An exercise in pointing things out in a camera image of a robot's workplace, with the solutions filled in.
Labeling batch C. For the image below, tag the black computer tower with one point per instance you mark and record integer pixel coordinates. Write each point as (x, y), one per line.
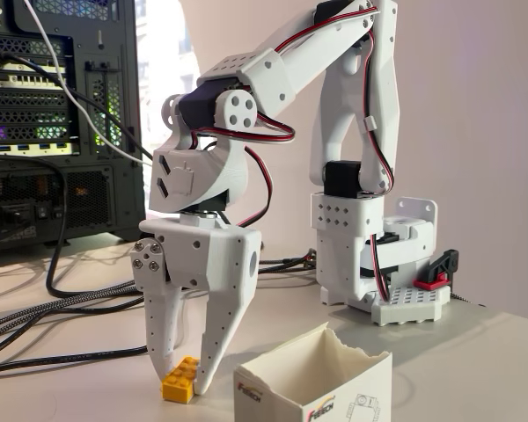
(110, 198)

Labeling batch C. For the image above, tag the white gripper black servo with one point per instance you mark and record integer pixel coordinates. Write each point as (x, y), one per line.
(211, 257)

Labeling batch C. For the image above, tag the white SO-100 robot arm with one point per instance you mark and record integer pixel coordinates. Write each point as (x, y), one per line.
(308, 66)

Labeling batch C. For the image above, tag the black red table clamp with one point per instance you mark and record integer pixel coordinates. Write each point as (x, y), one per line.
(440, 268)

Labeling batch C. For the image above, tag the white cardboard box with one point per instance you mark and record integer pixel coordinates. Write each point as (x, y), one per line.
(273, 395)

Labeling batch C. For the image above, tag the yellow lego brick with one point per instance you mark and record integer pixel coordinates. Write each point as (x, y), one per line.
(180, 382)

